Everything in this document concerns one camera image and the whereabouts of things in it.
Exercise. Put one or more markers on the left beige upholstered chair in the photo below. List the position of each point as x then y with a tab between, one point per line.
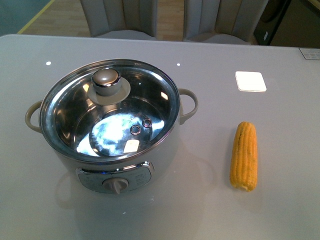
121	19

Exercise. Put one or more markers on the yellow corn cob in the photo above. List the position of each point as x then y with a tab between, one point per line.
243	172

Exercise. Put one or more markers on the beige upholstered chair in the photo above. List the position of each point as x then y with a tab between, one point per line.
221	21
121	19

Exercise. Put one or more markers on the right beige upholstered chair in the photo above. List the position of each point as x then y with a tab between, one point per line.
221	21

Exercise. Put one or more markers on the glass pot lid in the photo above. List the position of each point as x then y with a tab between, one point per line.
77	123

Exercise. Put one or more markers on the table label sticker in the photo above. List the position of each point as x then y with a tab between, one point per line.
310	53

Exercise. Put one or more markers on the white electric cooking pot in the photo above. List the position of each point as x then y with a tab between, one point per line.
131	174

